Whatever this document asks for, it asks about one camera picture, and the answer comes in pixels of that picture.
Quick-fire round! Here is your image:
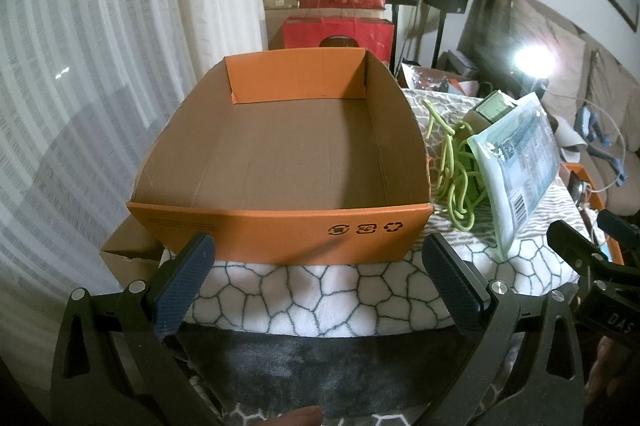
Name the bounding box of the orange cardboard box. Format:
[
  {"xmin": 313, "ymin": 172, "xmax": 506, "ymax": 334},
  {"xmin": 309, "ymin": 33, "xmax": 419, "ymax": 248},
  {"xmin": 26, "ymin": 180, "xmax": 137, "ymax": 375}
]
[{"xmin": 126, "ymin": 48, "xmax": 432, "ymax": 267}]

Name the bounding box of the brown sofa cushion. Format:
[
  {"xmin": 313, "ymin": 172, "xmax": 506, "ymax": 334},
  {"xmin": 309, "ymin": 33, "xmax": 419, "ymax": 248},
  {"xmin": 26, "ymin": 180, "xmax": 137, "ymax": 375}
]
[
  {"xmin": 492, "ymin": 0, "xmax": 588, "ymax": 100},
  {"xmin": 587, "ymin": 49, "xmax": 640, "ymax": 147}
]

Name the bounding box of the person's right hand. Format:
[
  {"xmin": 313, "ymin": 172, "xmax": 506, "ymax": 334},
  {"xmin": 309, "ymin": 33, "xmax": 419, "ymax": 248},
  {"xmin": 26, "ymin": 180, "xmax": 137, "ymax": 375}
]
[{"xmin": 592, "ymin": 336, "xmax": 640, "ymax": 412}]

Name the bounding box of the green rope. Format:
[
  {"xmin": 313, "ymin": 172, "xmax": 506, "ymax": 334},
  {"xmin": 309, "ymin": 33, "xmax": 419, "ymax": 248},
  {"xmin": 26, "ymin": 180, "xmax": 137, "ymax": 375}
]
[{"xmin": 422, "ymin": 99, "xmax": 488, "ymax": 232}]

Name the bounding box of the brown sofa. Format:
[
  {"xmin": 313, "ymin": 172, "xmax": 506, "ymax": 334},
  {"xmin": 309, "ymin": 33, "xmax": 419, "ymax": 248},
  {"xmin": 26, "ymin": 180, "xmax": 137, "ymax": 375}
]
[{"xmin": 457, "ymin": 0, "xmax": 640, "ymax": 217}]

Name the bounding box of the grey box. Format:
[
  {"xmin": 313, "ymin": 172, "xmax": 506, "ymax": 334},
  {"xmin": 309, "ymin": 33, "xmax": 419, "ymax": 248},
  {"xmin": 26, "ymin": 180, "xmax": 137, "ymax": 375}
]
[{"xmin": 446, "ymin": 50, "xmax": 481, "ymax": 74}]

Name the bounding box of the green tissue pack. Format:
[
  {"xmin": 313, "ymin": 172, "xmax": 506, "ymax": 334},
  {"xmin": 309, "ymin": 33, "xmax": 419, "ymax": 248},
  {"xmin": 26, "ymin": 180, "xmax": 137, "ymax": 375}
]
[{"xmin": 452, "ymin": 90, "xmax": 521, "ymax": 207}]

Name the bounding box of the blue grey headset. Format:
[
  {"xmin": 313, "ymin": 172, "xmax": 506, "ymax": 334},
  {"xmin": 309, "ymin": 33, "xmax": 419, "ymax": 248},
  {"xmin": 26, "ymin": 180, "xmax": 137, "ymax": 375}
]
[{"xmin": 574, "ymin": 104, "xmax": 628, "ymax": 184}]

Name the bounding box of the dark grey fleece blanket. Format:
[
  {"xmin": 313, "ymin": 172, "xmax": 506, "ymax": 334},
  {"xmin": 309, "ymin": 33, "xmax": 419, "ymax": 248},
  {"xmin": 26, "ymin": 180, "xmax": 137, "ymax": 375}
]
[{"xmin": 170, "ymin": 323, "xmax": 481, "ymax": 419}]

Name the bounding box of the white rounded device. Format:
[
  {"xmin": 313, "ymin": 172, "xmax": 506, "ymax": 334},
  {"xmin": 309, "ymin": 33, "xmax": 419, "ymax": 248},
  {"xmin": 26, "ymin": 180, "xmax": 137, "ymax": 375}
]
[{"xmin": 547, "ymin": 116, "xmax": 583, "ymax": 152}]

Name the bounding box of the bright lamp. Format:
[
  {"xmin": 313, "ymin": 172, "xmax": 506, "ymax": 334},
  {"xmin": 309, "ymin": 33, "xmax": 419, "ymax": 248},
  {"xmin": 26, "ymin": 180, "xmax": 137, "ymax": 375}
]
[{"xmin": 510, "ymin": 46, "xmax": 556, "ymax": 82}]

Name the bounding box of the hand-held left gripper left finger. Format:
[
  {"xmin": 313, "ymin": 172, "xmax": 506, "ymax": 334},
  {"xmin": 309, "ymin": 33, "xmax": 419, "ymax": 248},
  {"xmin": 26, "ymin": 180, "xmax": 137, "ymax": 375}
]
[{"xmin": 50, "ymin": 232, "xmax": 221, "ymax": 426}]

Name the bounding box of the teal wet wipes packet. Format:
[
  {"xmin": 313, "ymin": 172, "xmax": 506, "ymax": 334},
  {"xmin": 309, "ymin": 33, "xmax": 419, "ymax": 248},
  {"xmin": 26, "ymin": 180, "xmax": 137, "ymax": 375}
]
[{"xmin": 467, "ymin": 94, "xmax": 563, "ymax": 263}]

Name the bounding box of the orange crate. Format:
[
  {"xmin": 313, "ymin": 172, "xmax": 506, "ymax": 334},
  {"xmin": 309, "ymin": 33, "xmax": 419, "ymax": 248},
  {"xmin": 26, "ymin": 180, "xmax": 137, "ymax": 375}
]
[{"xmin": 562, "ymin": 162, "xmax": 626, "ymax": 266}]

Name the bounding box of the small brown cardboard box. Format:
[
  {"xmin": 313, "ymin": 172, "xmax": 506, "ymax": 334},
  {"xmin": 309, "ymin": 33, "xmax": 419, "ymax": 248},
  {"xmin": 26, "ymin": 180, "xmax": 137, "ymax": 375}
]
[{"xmin": 100, "ymin": 216, "xmax": 176, "ymax": 282}]

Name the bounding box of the black speaker stand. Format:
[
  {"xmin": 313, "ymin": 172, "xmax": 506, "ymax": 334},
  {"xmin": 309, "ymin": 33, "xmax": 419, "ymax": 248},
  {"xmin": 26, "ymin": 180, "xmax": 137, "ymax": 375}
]
[
  {"xmin": 430, "ymin": 9, "xmax": 449, "ymax": 67},
  {"xmin": 391, "ymin": 4, "xmax": 402, "ymax": 57}
]

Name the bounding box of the white curtain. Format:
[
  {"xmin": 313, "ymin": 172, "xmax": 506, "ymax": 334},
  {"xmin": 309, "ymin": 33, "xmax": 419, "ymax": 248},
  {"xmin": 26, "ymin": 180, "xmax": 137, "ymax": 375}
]
[{"xmin": 0, "ymin": 0, "xmax": 266, "ymax": 357}]

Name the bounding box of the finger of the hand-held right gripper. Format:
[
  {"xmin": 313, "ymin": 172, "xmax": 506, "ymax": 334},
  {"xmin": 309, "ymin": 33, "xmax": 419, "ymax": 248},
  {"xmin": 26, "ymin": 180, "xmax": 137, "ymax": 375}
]
[
  {"xmin": 546, "ymin": 220, "xmax": 628, "ymax": 288},
  {"xmin": 597, "ymin": 209, "xmax": 640, "ymax": 255}
]

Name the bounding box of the red gift bag with handles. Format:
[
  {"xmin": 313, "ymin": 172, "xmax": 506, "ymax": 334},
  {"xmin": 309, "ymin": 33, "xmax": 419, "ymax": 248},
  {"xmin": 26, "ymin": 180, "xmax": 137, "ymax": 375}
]
[{"xmin": 281, "ymin": 0, "xmax": 396, "ymax": 70}]

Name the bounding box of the grey white patterned blanket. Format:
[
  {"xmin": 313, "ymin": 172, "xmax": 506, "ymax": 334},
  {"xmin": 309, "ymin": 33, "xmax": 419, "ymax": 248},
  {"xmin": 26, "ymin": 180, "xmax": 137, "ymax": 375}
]
[{"xmin": 185, "ymin": 86, "xmax": 596, "ymax": 426}]

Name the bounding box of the person's leg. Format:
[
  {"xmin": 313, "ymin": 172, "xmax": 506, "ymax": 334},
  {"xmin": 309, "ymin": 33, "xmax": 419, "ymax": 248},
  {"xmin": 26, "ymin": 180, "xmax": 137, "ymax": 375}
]
[{"xmin": 262, "ymin": 406, "xmax": 323, "ymax": 426}]

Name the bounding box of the white cable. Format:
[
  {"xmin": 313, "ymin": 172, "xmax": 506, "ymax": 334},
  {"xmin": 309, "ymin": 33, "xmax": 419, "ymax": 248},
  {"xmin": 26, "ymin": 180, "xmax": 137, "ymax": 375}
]
[{"xmin": 582, "ymin": 104, "xmax": 630, "ymax": 197}]

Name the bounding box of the open box with packets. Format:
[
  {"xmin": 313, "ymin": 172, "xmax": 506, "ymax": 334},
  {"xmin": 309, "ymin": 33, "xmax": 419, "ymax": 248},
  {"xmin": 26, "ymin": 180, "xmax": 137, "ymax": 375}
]
[{"xmin": 400, "ymin": 61, "xmax": 481, "ymax": 97}]

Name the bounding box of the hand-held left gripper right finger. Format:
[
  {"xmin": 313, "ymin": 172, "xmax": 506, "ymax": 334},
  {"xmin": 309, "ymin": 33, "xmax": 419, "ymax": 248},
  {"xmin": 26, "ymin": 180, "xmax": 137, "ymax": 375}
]
[{"xmin": 422, "ymin": 233, "xmax": 588, "ymax": 426}]

